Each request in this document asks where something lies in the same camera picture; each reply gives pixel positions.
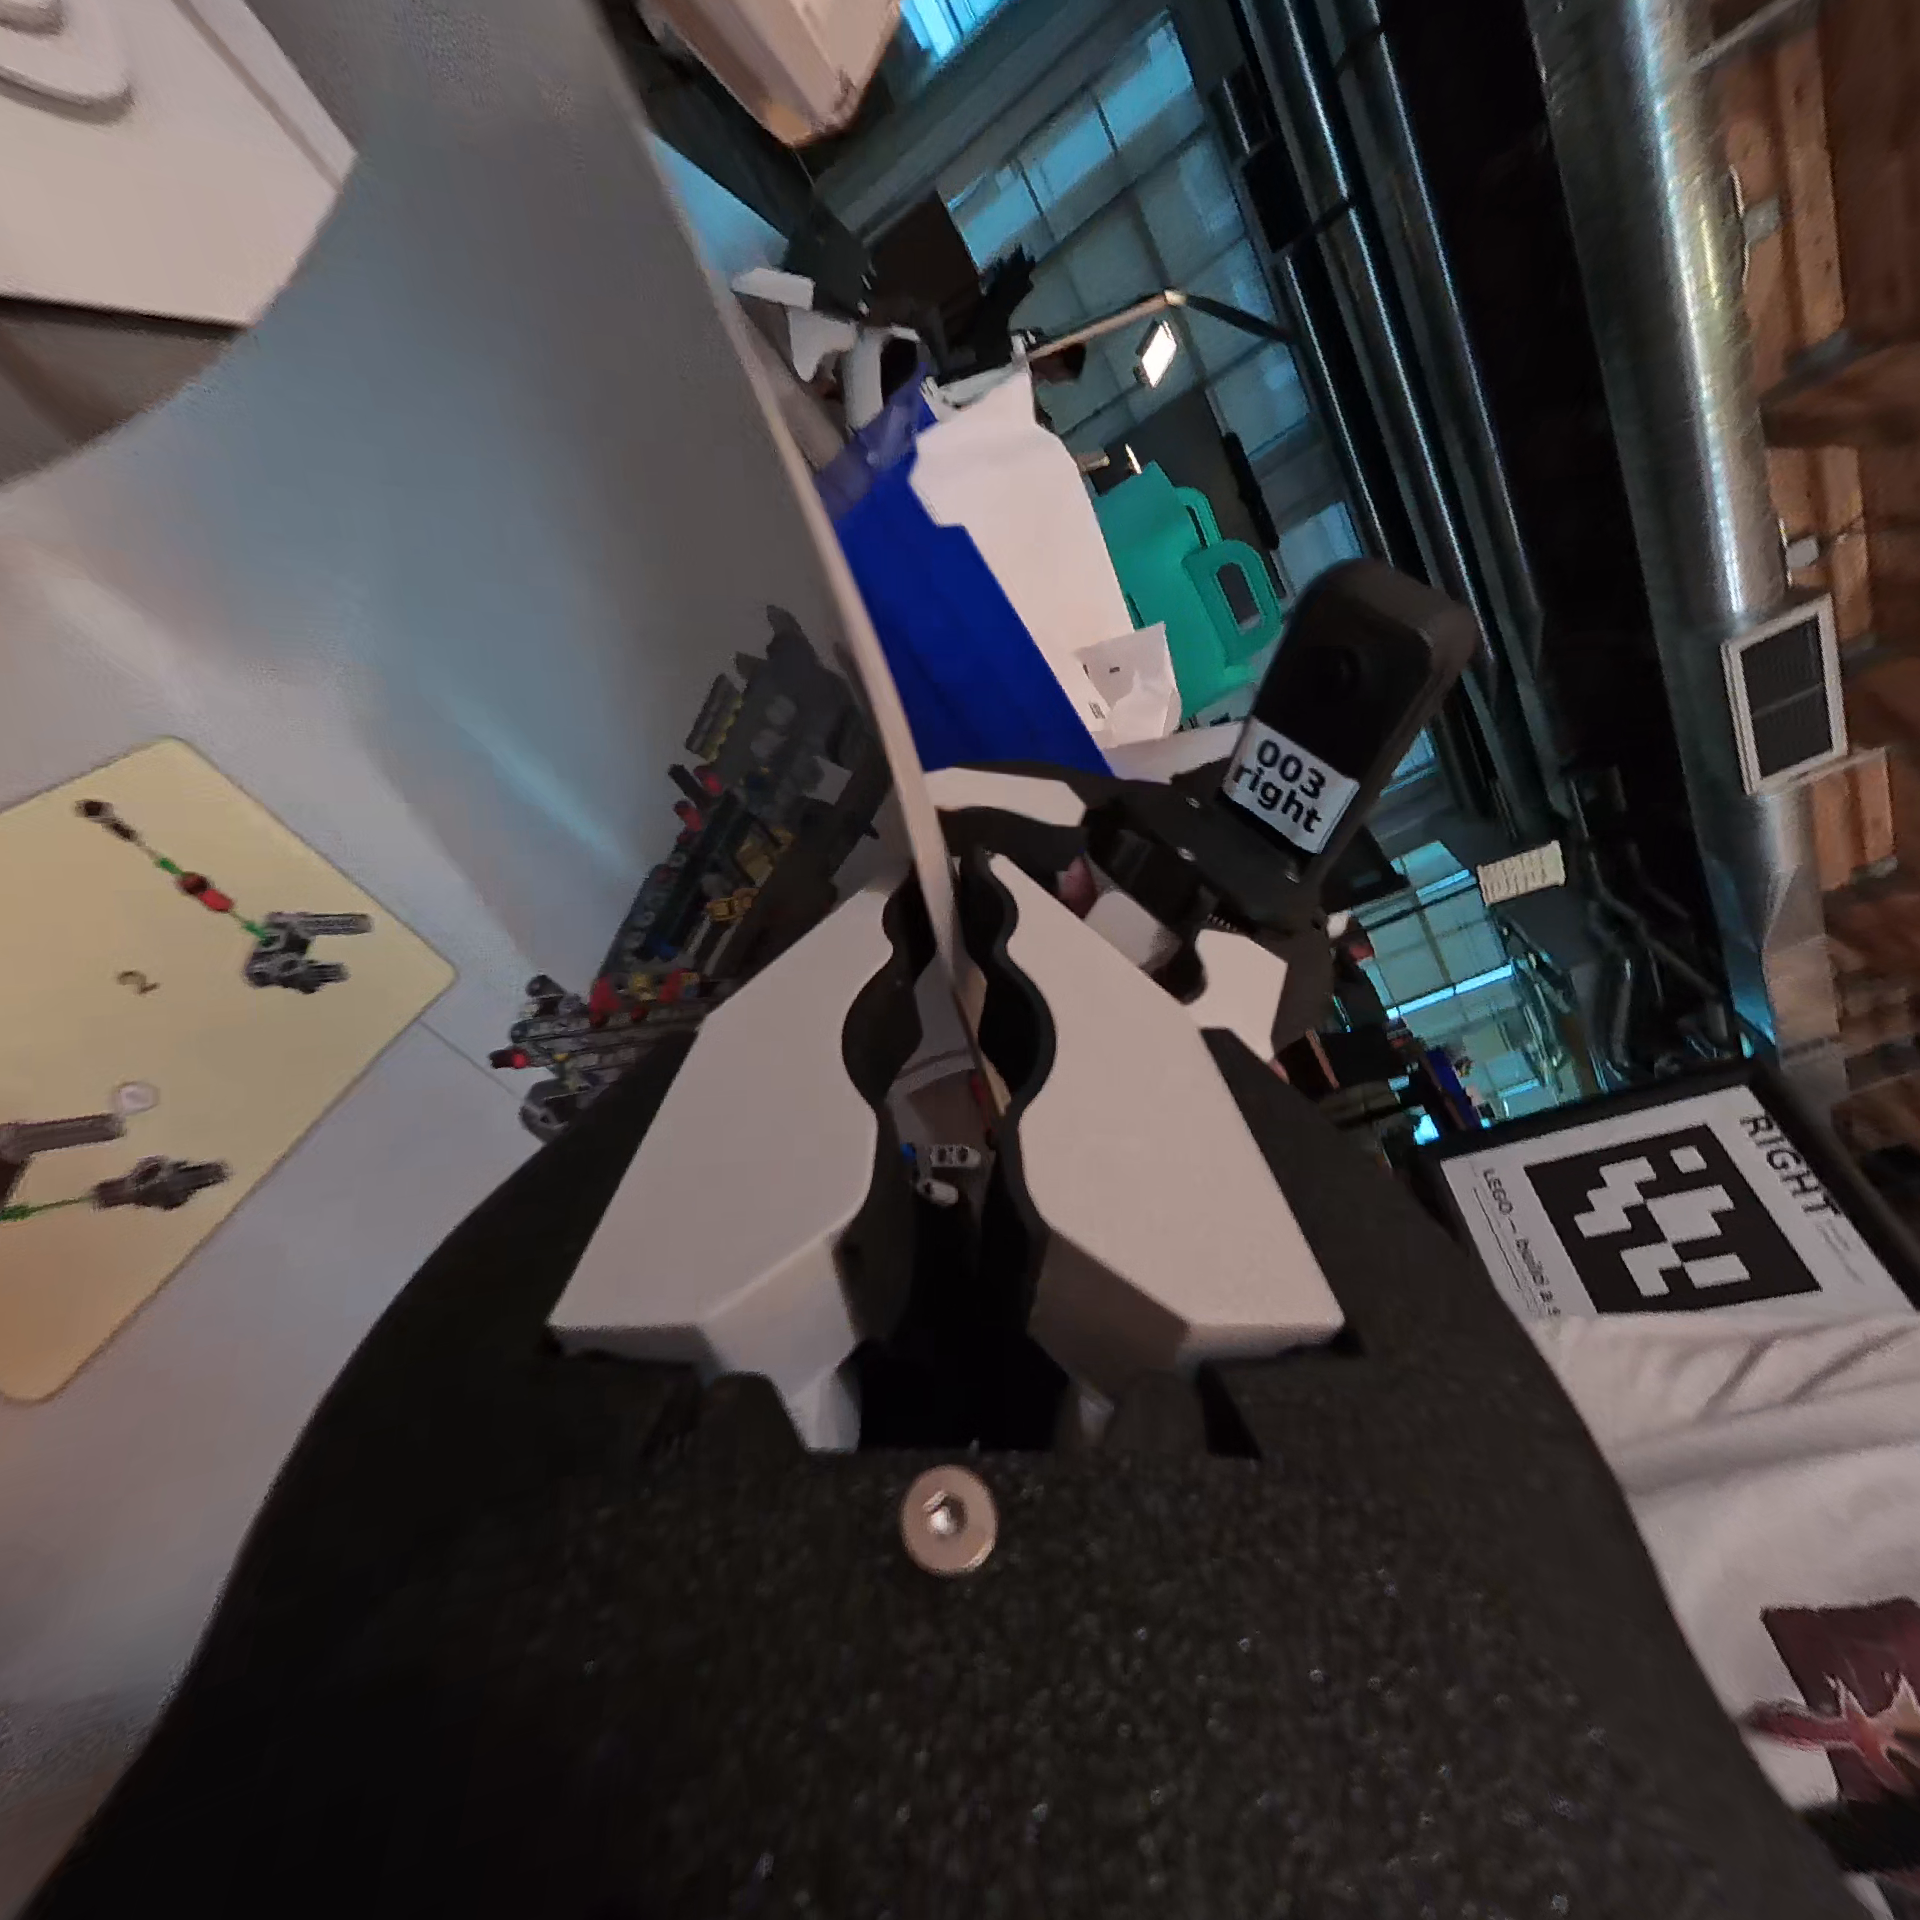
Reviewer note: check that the white wall notice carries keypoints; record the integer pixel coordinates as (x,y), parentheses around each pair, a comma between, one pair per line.
(1524,875)

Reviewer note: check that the teal carrier box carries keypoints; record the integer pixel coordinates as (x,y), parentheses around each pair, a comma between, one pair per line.
(1185,556)

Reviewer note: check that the white vent grille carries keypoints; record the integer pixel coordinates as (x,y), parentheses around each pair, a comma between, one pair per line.
(1786,693)

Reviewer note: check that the lego instruction sheet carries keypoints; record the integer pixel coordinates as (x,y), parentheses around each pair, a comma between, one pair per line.
(450,600)

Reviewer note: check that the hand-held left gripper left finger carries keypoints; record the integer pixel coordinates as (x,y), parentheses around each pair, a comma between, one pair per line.
(720,1201)

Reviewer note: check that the blue plastic bin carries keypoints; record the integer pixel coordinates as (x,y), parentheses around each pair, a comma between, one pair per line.
(945,630)

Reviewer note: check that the framed marker tag sign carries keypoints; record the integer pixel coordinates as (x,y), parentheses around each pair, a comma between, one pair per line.
(1652,1214)

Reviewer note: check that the crumpled white paper bag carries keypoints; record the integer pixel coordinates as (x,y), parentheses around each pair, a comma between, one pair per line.
(1021,511)

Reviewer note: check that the silver ventilation duct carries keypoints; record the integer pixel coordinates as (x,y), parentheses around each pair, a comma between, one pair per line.
(1652,375)

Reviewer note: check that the person's torso in white shirt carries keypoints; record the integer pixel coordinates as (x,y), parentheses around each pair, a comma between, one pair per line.
(1724,1471)

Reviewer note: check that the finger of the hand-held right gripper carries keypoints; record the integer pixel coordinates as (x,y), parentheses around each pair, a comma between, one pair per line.
(1021,791)
(1241,991)

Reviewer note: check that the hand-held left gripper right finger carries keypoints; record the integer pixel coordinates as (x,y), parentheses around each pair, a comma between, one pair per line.
(1172,1201)

